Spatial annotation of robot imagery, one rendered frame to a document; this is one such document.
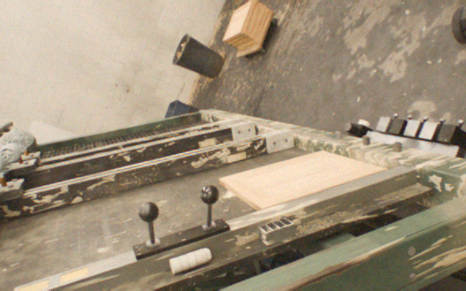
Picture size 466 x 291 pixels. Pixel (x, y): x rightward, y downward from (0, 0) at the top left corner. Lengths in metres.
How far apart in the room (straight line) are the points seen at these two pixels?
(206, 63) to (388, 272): 5.05
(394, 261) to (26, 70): 5.99
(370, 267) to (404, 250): 0.08
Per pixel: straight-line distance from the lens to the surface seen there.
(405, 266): 0.73
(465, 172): 1.02
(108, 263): 0.79
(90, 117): 6.26
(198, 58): 5.52
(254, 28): 4.38
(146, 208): 0.68
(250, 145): 1.43
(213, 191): 0.70
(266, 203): 0.95
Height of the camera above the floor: 1.72
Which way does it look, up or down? 24 degrees down
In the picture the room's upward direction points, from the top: 67 degrees counter-clockwise
